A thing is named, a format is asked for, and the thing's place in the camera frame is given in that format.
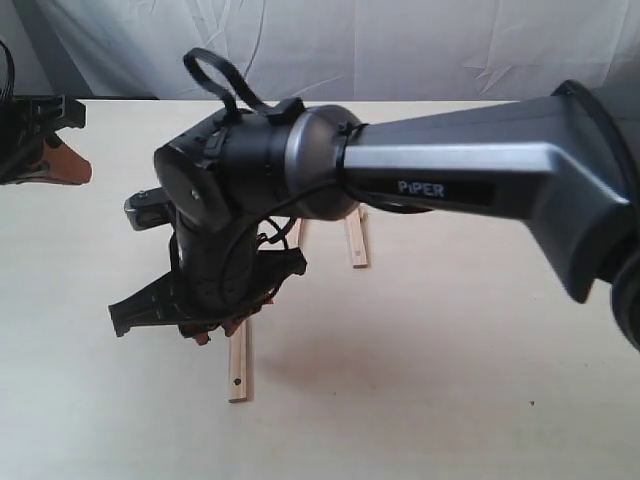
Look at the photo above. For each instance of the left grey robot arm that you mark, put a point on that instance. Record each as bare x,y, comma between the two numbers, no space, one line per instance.
5,65

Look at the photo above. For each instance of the plain wood strip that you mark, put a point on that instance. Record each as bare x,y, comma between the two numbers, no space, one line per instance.
298,233

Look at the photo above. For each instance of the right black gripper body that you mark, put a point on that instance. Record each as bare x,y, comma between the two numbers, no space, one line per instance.
212,275

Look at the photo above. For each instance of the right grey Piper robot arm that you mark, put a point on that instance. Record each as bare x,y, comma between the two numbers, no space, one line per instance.
566,166

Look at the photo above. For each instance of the wood strip with dot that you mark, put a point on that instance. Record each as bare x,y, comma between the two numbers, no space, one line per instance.
238,378

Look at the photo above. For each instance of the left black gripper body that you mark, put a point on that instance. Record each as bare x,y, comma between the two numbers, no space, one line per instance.
26,122

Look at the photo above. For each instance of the wood strip two dots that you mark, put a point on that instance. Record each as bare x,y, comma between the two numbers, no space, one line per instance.
356,239

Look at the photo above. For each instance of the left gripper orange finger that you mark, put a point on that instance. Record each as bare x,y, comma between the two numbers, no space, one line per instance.
60,164

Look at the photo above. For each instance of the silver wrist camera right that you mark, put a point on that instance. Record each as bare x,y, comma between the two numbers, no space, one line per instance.
148,209

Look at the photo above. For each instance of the white wrinkled backdrop cloth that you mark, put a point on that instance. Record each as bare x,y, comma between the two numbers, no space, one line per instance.
323,50

